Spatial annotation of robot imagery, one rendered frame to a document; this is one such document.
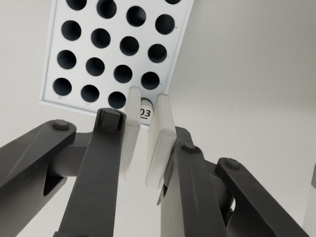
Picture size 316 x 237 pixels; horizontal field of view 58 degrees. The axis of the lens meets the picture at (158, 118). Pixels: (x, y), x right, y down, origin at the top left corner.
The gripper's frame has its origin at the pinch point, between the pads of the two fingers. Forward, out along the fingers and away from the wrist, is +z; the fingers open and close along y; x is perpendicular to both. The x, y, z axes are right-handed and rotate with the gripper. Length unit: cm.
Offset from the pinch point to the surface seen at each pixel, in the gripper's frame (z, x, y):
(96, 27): 4.2, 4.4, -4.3
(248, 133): 7.7, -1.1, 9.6
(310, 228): 84, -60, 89
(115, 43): 4.2, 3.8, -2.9
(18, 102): 7.7, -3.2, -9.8
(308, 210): 84, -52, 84
